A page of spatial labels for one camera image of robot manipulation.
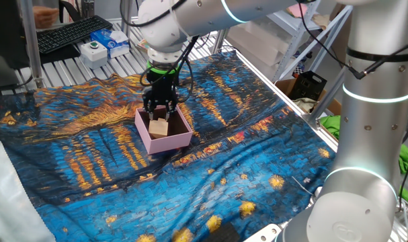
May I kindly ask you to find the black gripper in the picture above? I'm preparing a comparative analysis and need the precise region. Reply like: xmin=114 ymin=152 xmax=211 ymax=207
xmin=142 ymin=70 xmax=179 ymax=122

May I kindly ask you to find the large wooden block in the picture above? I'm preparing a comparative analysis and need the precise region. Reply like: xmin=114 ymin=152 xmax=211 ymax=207
xmin=148 ymin=119 xmax=169 ymax=139

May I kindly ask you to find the pink gift box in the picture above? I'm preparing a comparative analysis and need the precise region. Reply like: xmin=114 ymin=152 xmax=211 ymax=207
xmin=134 ymin=103 xmax=194 ymax=155

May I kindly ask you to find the white box with green button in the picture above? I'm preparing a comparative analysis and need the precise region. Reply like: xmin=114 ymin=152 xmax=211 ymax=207
xmin=79 ymin=40 xmax=109 ymax=70

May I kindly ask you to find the open cardboard box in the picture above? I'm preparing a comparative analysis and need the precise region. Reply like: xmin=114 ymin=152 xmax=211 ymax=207
xmin=275 ymin=78 xmax=342 ymax=117

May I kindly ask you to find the person's hand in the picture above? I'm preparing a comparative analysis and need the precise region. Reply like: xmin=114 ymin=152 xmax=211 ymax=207
xmin=33 ymin=5 xmax=59 ymax=30

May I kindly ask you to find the blue tissue pack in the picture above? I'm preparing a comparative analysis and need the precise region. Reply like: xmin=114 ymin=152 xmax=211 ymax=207
xmin=90 ymin=28 xmax=130 ymax=58

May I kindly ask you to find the starry night print cloth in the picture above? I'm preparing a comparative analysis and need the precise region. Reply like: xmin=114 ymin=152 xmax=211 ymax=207
xmin=0 ymin=50 xmax=339 ymax=242

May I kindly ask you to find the white foam board stack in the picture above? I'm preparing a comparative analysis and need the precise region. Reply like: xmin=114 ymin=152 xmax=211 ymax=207
xmin=225 ymin=25 xmax=294 ymax=68

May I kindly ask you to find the black keyboard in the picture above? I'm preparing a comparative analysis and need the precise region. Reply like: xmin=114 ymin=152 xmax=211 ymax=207
xmin=36 ymin=15 xmax=114 ymax=55

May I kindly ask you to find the white metal shelf rack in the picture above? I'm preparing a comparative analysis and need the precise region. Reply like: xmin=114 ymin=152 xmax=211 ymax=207
xmin=267 ymin=0 xmax=354 ymax=83

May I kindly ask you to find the black white checkerboard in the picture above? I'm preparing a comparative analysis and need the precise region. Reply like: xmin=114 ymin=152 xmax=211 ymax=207
xmin=292 ymin=62 xmax=307 ymax=80

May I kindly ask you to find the beige cloth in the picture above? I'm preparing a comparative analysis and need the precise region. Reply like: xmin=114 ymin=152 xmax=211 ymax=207
xmin=292 ymin=97 xmax=321 ymax=114

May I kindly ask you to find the black plastic crate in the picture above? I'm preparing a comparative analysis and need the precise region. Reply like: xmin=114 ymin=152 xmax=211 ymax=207
xmin=288 ymin=70 xmax=328 ymax=102

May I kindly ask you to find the white zip tie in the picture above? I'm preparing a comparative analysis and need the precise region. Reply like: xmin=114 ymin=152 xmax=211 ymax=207
xmin=292 ymin=175 xmax=315 ymax=196

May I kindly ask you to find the pink paper pad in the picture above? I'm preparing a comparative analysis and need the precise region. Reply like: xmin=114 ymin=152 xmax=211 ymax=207
xmin=286 ymin=3 xmax=309 ymax=18

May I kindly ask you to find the green cloth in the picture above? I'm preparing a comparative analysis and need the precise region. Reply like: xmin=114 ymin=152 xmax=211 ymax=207
xmin=319 ymin=115 xmax=408 ymax=205

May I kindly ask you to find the black computer monitor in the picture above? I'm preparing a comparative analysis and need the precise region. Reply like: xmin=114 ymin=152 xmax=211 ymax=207
xmin=0 ymin=0 xmax=32 ymax=91

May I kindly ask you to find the translucent white plastic sheet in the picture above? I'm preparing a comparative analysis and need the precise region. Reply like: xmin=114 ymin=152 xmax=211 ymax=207
xmin=0 ymin=139 xmax=56 ymax=242

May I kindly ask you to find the large brown cardboard carton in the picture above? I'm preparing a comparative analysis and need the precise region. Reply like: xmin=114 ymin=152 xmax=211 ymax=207
xmin=329 ymin=3 xmax=352 ymax=65

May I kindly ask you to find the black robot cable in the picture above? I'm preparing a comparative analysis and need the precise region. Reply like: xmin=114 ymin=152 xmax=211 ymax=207
xmin=138 ymin=35 xmax=200 ymax=104

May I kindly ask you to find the aluminium frame strut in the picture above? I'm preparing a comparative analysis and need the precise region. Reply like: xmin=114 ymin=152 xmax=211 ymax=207
xmin=302 ymin=69 xmax=346 ymax=130
xmin=210 ymin=28 xmax=230 ymax=54

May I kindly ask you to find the aluminium frame post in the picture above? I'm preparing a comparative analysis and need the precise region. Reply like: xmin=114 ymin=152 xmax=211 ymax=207
xmin=18 ymin=0 xmax=46 ymax=89
xmin=121 ymin=0 xmax=134 ymax=33

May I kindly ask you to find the black curved strap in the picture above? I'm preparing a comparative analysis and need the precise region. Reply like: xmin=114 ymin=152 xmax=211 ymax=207
xmin=57 ymin=1 xmax=82 ymax=23

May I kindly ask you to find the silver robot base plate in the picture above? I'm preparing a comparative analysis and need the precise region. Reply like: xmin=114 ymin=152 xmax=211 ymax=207
xmin=243 ymin=223 xmax=282 ymax=242

